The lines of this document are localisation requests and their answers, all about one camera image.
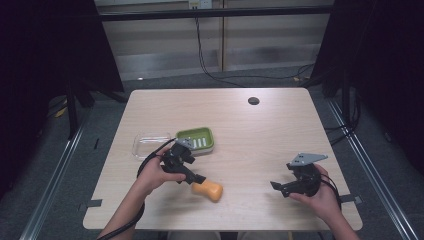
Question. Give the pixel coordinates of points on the green soap dish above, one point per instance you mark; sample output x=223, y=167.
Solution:
x=196, y=140

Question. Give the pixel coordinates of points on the black curtain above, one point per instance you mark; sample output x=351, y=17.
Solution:
x=380, y=66
x=50, y=66

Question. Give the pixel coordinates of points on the person's left hand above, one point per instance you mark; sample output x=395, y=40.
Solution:
x=154, y=172

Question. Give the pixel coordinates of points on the black horizontal bar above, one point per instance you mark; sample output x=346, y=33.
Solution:
x=213, y=13

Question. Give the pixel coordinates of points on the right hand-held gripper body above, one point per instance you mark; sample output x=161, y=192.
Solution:
x=304, y=175

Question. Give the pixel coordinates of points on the metal floor rail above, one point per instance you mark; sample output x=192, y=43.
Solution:
x=370, y=166
x=53, y=186

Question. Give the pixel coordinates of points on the person's right hand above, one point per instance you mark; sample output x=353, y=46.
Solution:
x=320, y=200

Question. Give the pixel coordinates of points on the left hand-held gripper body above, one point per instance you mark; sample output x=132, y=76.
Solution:
x=178, y=156

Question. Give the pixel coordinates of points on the black stand leg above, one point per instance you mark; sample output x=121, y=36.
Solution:
x=71, y=106

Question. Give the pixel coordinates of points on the white wall socket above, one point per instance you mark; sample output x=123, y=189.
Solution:
x=200, y=4

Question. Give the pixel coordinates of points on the clear plastic container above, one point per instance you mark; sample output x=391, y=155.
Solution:
x=149, y=145

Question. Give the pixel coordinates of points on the black table grommet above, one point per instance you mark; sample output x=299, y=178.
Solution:
x=253, y=100

